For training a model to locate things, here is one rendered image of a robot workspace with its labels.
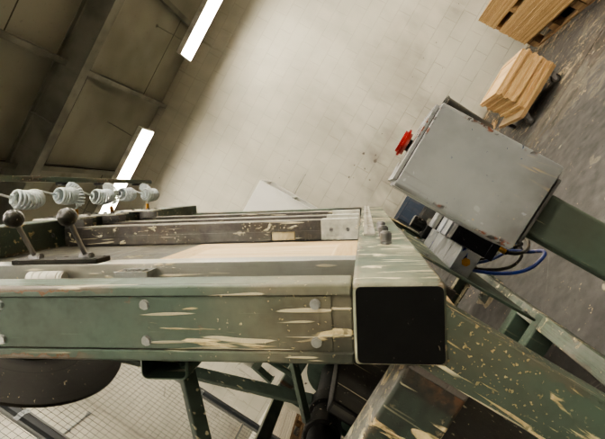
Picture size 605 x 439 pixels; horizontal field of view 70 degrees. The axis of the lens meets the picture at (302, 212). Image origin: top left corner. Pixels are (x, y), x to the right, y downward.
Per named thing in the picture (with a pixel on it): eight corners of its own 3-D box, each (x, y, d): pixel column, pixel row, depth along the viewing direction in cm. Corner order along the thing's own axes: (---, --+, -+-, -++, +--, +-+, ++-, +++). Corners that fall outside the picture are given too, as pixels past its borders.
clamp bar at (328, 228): (358, 239, 141) (356, 166, 140) (34, 247, 158) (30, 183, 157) (358, 237, 151) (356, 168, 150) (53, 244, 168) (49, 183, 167)
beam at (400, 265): (449, 368, 55) (447, 282, 54) (354, 366, 56) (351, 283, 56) (381, 223, 273) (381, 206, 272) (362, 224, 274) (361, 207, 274)
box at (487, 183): (573, 170, 52) (439, 99, 53) (518, 255, 53) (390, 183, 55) (534, 174, 63) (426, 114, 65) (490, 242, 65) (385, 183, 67)
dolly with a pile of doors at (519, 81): (569, 67, 351) (524, 45, 355) (534, 125, 357) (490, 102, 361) (538, 86, 412) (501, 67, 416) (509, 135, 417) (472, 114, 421)
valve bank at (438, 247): (580, 255, 75) (458, 187, 78) (535, 322, 77) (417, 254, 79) (494, 228, 125) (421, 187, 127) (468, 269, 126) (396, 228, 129)
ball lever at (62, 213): (92, 266, 90) (67, 213, 83) (76, 267, 91) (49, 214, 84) (101, 255, 93) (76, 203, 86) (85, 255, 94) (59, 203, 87)
